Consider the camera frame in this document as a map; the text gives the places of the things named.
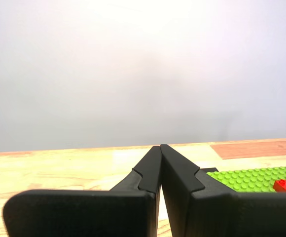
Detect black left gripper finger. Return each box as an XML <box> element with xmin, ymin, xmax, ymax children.
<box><xmin>1</xmin><ymin>145</ymin><xmax>162</xmax><ymax>237</ymax></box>
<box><xmin>160</xmin><ymin>144</ymin><xmax>286</xmax><ymax>237</ymax></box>

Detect green studded baseplate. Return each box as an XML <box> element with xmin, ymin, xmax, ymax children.
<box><xmin>206</xmin><ymin>165</ymin><xmax>286</xmax><ymax>194</ymax></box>

